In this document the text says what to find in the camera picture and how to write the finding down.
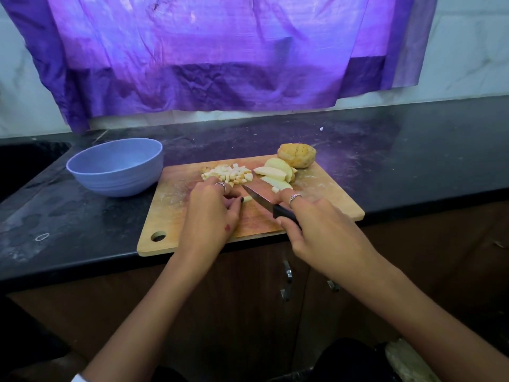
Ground pile of diced potato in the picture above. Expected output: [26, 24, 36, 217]
[200, 163, 256, 185]

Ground blue bowl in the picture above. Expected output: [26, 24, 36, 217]
[65, 137, 165, 198]

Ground black handled knife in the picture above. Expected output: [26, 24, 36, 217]
[242, 184, 302, 229]

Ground person's dark trousers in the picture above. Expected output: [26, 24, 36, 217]
[147, 336, 399, 382]

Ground person's right hand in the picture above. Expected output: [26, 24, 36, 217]
[277, 187, 385, 292]

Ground purple cloth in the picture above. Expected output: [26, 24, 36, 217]
[0, 0, 440, 133]

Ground person's left hand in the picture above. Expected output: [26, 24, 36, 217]
[177, 177, 245, 267]

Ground plastic bags on floor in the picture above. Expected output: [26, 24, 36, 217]
[385, 337, 442, 382]

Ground dark sink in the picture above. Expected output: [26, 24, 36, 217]
[0, 139, 73, 204]

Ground person's right forearm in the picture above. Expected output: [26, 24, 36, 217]
[350, 258, 509, 382]

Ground potato slice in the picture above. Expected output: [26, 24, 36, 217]
[253, 165, 289, 182]
[265, 157, 299, 185]
[261, 176, 294, 194]

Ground person's left forearm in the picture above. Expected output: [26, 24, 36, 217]
[80, 254, 216, 382]

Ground wooden cutting board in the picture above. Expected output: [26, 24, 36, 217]
[136, 154, 367, 258]

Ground rounded potato end piece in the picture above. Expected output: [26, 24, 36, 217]
[277, 142, 318, 170]

